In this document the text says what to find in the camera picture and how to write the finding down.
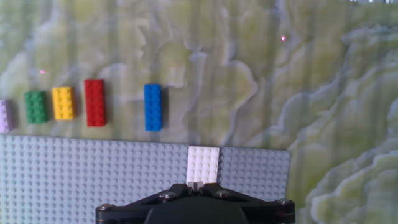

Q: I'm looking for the pink Lego brick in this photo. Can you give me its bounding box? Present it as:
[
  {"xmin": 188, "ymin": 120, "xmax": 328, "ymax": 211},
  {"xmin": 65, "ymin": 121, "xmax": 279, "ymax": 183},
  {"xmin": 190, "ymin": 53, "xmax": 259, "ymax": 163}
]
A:
[{"xmin": 0, "ymin": 99, "xmax": 14, "ymax": 134}]

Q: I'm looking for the long blue Lego brick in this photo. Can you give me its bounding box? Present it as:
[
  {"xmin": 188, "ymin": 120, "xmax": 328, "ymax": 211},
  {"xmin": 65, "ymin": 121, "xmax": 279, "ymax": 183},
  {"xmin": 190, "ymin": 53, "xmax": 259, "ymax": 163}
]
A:
[{"xmin": 143, "ymin": 83, "xmax": 163, "ymax": 132}]

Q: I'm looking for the green Lego brick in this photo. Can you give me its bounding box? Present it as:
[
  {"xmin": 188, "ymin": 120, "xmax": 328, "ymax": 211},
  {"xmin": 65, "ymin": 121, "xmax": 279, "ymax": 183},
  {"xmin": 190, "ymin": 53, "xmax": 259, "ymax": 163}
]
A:
[{"xmin": 24, "ymin": 90, "xmax": 50, "ymax": 124}]

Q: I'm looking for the grey Lego baseplate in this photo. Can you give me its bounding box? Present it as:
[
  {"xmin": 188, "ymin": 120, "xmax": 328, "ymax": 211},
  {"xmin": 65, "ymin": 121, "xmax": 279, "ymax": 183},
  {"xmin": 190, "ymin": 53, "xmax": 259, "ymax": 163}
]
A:
[{"xmin": 0, "ymin": 134, "xmax": 292, "ymax": 224}]

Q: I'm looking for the white Lego plate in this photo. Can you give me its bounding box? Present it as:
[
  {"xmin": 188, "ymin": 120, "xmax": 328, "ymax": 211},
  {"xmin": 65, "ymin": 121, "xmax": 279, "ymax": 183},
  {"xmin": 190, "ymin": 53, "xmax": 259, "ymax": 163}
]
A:
[{"xmin": 186, "ymin": 146, "xmax": 221, "ymax": 185}]

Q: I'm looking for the long red Lego brick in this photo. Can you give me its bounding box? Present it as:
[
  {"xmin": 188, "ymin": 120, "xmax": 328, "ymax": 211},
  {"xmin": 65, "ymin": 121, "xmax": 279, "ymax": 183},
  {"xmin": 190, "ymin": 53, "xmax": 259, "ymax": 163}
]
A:
[{"xmin": 83, "ymin": 78, "xmax": 108, "ymax": 128}]

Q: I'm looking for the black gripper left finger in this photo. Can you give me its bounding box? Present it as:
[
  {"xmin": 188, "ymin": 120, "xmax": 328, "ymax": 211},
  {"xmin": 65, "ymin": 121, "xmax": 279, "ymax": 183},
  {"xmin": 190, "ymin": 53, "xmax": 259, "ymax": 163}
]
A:
[{"xmin": 95, "ymin": 182, "xmax": 197, "ymax": 224}]

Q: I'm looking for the green marble pattern mat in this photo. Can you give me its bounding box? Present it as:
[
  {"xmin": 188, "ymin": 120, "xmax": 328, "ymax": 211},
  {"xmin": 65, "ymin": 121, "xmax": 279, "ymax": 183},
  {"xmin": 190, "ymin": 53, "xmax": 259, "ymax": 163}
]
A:
[{"xmin": 0, "ymin": 0, "xmax": 398, "ymax": 224}]

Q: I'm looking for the yellow Lego brick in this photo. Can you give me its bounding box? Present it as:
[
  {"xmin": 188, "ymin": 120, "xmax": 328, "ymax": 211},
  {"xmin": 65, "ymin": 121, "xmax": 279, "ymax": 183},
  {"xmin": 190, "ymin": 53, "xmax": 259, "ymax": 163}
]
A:
[{"xmin": 51, "ymin": 86, "xmax": 76, "ymax": 121}]

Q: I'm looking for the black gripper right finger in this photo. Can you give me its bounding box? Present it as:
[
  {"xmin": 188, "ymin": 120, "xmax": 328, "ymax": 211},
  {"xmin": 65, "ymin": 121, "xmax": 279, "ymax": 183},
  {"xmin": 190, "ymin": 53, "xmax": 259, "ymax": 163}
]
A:
[{"xmin": 196, "ymin": 182, "xmax": 296, "ymax": 224}]

